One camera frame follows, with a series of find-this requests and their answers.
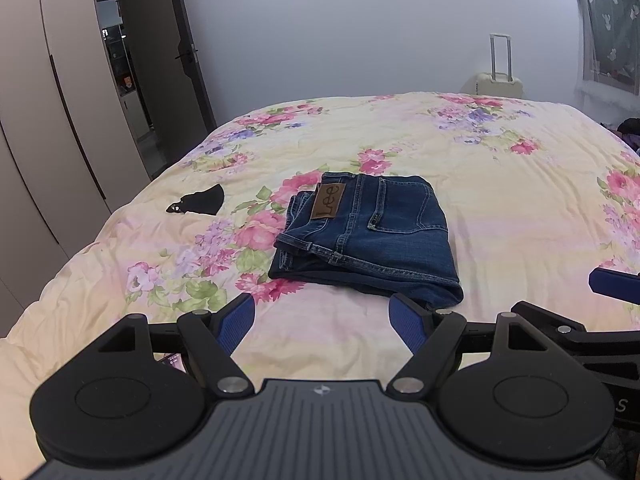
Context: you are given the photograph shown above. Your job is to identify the blue denim pants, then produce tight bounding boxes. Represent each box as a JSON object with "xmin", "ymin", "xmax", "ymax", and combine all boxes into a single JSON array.
[{"xmin": 267, "ymin": 171, "xmax": 465, "ymax": 310}]

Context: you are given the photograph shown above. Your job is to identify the beige wardrobe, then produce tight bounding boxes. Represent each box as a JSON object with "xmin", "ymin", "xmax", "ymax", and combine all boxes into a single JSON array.
[{"xmin": 0, "ymin": 0, "xmax": 154, "ymax": 343}]

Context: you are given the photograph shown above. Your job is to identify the green patterned window curtain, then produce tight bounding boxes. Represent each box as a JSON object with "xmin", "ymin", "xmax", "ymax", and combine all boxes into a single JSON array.
[{"xmin": 571, "ymin": 0, "xmax": 640, "ymax": 97}]

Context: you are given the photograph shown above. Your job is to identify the pile of clothes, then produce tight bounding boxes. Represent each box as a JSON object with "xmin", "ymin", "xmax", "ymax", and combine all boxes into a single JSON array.
[{"xmin": 612, "ymin": 117, "xmax": 640, "ymax": 155}]

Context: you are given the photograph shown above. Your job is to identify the small black cloth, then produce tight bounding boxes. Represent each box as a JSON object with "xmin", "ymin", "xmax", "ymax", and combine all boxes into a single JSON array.
[{"xmin": 166, "ymin": 183, "xmax": 225, "ymax": 217}]

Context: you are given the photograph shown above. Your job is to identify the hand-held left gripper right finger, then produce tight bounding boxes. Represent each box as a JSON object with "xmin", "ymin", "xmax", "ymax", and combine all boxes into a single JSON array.
[{"xmin": 385, "ymin": 292, "xmax": 551, "ymax": 397}]

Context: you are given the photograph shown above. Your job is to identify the dark brown door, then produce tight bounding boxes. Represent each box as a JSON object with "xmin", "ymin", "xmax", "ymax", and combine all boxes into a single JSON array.
[{"xmin": 122, "ymin": 0, "xmax": 217, "ymax": 162}]

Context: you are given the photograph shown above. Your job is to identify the cream suitcase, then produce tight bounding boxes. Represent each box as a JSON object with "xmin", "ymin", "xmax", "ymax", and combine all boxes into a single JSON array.
[{"xmin": 460, "ymin": 33, "xmax": 526, "ymax": 99}]

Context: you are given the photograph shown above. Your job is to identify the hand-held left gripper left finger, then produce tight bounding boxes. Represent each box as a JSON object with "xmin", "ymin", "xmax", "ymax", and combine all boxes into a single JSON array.
[{"xmin": 95, "ymin": 292, "xmax": 257, "ymax": 397}]

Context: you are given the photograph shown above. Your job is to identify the bed with floral quilt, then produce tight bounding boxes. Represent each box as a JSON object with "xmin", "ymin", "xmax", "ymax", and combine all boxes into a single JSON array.
[{"xmin": 0, "ymin": 91, "xmax": 640, "ymax": 480}]

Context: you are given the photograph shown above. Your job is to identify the small dark device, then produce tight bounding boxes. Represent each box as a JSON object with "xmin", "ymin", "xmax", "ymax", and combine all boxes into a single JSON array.
[{"xmin": 152, "ymin": 352, "xmax": 189, "ymax": 376}]

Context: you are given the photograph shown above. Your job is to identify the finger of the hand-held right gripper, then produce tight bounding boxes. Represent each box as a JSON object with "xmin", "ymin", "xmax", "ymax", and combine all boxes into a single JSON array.
[
  {"xmin": 588, "ymin": 267, "xmax": 640, "ymax": 307},
  {"xmin": 510, "ymin": 300, "xmax": 640, "ymax": 362}
]

